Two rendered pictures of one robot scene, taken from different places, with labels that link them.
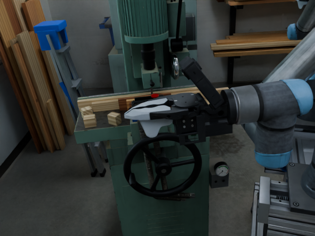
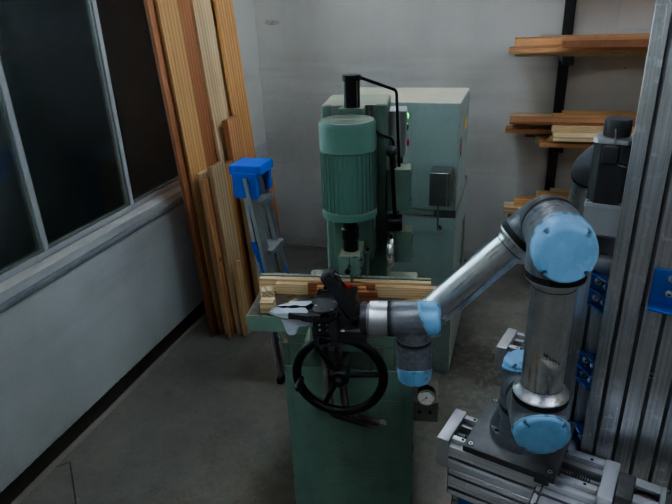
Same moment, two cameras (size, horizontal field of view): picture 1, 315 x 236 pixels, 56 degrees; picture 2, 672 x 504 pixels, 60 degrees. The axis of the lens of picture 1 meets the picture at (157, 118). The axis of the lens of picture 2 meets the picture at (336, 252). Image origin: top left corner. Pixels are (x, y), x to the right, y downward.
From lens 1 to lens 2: 0.71 m
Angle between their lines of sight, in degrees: 12
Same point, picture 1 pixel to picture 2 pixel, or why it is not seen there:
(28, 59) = (218, 201)
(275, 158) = (409, 375)
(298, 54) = (457, 274)
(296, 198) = (475, 437)
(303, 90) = (430, 314)
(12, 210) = (162, 410)
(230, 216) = not seen: hidden behind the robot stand
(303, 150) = not seen: hidden behind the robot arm
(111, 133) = not seen: hidden behind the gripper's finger
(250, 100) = (378, 315)
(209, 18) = (513, 158)
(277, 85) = (408, 305)
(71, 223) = (235, 442)
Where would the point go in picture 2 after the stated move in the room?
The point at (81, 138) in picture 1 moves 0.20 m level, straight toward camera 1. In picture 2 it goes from (254, 324) to (251, 358)
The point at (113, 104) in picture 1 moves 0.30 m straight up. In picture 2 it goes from (301, 288) to (295, 206)
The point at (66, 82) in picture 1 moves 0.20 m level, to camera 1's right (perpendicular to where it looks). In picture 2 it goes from (260, 243) to (301, 245)
